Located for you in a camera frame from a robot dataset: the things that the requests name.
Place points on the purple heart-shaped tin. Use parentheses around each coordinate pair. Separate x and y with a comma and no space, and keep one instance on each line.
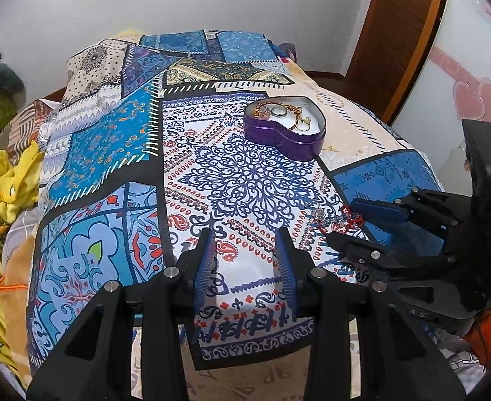
(283,144)

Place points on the striped brown bedsheet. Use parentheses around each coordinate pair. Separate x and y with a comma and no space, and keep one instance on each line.
(30,121)

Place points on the brown wooden door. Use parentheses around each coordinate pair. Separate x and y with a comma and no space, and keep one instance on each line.
(395,29)

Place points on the grey cushion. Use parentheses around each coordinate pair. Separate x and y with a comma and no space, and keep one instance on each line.
(1,79)

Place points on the blue patchwork blanket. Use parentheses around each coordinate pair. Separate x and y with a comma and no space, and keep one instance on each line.
(228,175)

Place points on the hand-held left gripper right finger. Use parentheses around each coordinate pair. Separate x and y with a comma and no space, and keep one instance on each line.
(286,267)

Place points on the white wardrobe door pink hearts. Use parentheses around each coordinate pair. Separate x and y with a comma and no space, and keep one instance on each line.
(475,50)

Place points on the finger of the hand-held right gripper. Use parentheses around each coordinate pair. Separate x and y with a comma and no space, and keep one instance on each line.
(379,211)
(358,250)

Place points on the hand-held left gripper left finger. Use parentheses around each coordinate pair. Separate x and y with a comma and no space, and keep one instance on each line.
(205,261)

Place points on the heap of gold jewelry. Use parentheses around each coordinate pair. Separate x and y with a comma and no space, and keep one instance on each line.
(264,112)

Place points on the yellow rounded object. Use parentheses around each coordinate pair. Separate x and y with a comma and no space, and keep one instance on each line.
(126,33)

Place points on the dark purple cushion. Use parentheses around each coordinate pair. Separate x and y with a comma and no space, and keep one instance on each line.
(288,52)

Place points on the yellow cloth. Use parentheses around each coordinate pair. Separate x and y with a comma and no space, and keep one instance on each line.
(7,183)

